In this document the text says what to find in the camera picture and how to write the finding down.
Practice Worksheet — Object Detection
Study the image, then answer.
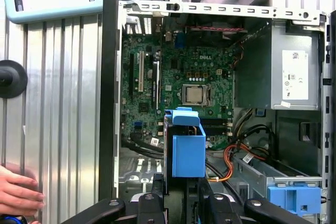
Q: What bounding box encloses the grey power supply unit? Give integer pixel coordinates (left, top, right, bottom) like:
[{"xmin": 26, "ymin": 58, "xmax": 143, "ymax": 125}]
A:
[{"xmin": 234, "ymin": 19, "xmax": 322, "ymax": 111}]

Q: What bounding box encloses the black round disc mount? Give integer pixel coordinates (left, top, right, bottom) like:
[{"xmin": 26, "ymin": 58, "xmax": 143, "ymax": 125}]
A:
[{"xmin": 0, "ymin": 60, "xmax": 28, "ymax": 99}]

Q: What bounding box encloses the silver CPU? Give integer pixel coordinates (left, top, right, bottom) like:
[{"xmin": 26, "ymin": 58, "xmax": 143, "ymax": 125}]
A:
[{"xmin": 186, "ymin": 87, "xmax": 207, "ymax": 104}]

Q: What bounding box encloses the white expansion slot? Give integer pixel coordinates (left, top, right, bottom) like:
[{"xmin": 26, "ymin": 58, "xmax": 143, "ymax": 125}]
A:
[{"xmin": 138, "ymin": 50, "xmax": 144, "ymax": 92}]

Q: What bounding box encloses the blue drive cage latch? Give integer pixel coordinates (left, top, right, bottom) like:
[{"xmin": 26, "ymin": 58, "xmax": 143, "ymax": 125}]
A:
[{"xmin": 267, "ymin": 186, "xmax": 323, "ymax": 216}]

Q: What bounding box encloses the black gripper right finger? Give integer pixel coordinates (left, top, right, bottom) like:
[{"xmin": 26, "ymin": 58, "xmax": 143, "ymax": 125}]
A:
[{"xmin": 198, "ymin": 177, "xmax": 310, "ymax": 224}]

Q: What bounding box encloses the grey drive cage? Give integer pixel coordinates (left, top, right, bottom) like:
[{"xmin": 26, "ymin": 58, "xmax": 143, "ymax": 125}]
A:
[{"xmin": 232, "ymin": 154, "xmax": 323, "ymax": 224}]

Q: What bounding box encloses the orange wire bundle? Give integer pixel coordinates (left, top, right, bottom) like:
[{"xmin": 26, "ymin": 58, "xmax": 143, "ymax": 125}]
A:
[{"xmin": 206, "ymin": 144, "xmax": 266, "ymax": 183}]

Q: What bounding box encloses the person's hand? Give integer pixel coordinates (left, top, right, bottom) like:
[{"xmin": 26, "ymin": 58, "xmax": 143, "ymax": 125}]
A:
[{"xmin": 0, "ymin": 165, "xmax": 46, "ymax": 218}]

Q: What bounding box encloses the hard disk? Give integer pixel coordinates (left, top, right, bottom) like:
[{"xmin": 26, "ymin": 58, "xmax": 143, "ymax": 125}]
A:
[{"xmin": 163, "ymin": 106, "xmax": 207, "ymax": 196}]

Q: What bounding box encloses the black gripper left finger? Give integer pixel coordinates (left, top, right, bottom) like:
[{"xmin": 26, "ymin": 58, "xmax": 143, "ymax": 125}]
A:
[{"xmin": 61, "ymin": 173, "xmax": 166, "ymax": 224}]

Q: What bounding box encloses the black expansion slot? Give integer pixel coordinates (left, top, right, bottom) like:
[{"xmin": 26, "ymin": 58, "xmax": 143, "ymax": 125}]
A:
[{"xmin": 129, "ymin": 52, "xmax": 135, "ymax": 99}]

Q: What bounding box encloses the CPU socket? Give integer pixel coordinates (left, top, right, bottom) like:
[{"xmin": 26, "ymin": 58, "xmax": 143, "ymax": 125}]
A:
[{"xmin": 182, "ymin": 83, "xmax": 213, "ymax": 108}]

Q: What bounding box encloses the red twisted fan wire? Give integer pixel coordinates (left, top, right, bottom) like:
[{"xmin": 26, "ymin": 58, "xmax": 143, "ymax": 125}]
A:
[{"xmin": 185, "ymin": 25, "xmax": 245, "ymax": 34}]

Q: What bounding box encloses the black RAM slot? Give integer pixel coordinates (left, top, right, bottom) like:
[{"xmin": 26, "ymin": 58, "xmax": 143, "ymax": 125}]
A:
[
  {"xmin": 199, "ymin": 118, "xmax": 233, "ymax": 126},
  {"xmin": 203, "ymin": 126, "xmax": 233, "ymax": 137}
]

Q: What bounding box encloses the green motherboard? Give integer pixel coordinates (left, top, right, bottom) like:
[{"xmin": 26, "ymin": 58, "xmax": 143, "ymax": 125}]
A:
[{"xmin": 120, "ymin": 32, "xmax": 234, "ymax": 151}]

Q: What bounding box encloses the black PC case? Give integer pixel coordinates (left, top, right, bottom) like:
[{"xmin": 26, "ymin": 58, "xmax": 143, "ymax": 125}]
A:
[{"xmin": 98, "ymin": 0, "xmax": 336, "ymax": 224}]

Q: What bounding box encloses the round black tool blue ring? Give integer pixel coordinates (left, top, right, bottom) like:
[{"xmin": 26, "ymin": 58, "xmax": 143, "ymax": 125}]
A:
[{"xmin": 0, "ymin": 214, "xmax": 35, "ymax": 224}]

